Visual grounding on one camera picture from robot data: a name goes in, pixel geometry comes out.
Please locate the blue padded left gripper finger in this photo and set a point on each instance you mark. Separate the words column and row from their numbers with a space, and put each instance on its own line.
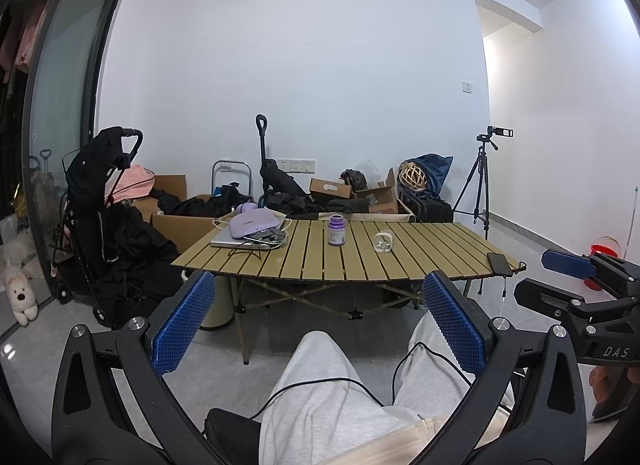
column 526, row 403
column 111, row 404

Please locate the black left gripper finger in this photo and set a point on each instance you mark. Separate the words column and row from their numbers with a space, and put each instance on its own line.
column 550, row 301

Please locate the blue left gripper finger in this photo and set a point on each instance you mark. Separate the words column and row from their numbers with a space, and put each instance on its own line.
column 579, row 267

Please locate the purple white bottle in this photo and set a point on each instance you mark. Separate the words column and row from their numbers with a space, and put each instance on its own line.
column 337, row 230

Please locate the person's right hand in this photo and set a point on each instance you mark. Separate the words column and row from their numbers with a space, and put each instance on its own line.
column 598, row 381

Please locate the red bucket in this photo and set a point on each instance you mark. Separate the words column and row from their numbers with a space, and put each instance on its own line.
column 606, row 246

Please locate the black smartphone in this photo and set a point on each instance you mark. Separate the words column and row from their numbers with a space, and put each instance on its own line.
column 499, row 265

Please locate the white plush dog toy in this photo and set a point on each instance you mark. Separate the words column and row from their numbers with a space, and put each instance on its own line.
column 21, row 297

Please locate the black baby stroller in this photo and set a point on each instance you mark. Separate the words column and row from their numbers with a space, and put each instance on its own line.
column 103, row 249

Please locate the black suitcase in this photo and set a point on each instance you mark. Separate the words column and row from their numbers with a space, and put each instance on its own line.
column 429, row 210

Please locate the blue fabric bag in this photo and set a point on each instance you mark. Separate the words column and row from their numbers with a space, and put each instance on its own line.
column 436, row 168

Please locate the woven rattan ball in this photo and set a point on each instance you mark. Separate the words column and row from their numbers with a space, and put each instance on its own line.
column 412, row 176

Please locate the clear glass cup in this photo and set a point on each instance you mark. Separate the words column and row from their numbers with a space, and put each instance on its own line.
column 383, row 241

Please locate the large cardboard box left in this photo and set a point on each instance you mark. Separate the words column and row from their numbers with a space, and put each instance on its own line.
column 184, row 231

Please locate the wooden slat folding table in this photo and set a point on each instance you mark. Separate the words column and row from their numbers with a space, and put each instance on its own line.
column 307, row 264

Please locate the person's grey trouser legs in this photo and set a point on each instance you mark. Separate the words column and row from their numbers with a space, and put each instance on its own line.
column 320, row 413

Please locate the open cardboard box right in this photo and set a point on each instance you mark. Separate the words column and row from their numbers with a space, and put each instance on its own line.
column 383, row 199

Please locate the pink bag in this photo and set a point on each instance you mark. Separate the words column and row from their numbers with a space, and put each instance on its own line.
column 136, row 182

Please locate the silver laptop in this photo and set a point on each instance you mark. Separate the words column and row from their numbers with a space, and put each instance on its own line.
column 261, row 241

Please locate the purple pouch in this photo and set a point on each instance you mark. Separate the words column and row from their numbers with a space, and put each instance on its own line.
column 250, row 219

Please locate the cardboard box with oval hole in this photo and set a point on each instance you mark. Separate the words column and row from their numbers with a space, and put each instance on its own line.
column 329, row 189

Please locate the metal folding step stool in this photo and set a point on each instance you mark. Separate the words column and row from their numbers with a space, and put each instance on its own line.
column 231, row 172

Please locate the glass sliding door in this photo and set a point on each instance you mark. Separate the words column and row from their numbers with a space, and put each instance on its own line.
column 59, row 109

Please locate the white wall switch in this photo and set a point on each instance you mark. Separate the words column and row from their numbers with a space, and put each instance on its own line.
column 468, row 87

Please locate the black folded cart with handle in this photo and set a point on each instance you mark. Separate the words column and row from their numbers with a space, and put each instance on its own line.
column 274, row 179

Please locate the white wall power strip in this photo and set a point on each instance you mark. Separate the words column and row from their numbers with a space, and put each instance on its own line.
column 297, row 165

